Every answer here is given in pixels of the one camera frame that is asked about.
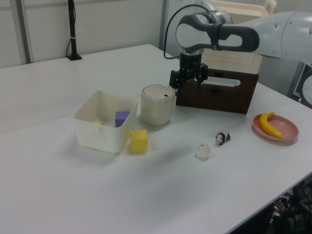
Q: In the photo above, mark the grey metal frame post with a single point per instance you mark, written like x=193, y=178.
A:
x=163, y=24
x=24, y=31

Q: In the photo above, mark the cream trash can with lid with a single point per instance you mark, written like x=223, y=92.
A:
x=157, y=104

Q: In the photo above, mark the dark brown wooden box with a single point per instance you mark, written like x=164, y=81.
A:
x=219, y=100

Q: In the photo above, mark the cream wooden cabinet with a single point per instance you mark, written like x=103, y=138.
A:
x=234, y=61

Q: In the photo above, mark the black pole with base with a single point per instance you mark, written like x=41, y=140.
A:
x=72, y=29

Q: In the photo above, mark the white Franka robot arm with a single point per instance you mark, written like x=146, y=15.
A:
x=243, y=36

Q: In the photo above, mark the yellow foam block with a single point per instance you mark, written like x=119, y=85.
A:
x=139, y=141

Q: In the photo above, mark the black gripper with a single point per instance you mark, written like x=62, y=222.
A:
x=190, y=64

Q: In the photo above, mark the yellow banana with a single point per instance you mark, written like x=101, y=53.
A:
x=265, y=125

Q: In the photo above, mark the pink plate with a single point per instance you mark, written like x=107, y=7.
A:
x=288, y=132

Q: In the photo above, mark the white plastic bin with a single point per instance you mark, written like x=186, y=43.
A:
x=104, y=136

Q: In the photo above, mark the purple foam block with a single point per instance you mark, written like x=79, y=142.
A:
x=121, y=118

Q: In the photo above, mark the panda toy figure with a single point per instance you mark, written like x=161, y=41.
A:
x=222, y=138

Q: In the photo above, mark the grey equipment frame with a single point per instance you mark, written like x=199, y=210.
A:
x=302, y=83

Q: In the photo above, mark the black clutter under table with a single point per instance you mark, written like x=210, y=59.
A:
x=296, y=209

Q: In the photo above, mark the small white figurine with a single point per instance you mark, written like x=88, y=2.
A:
x=202, y=151

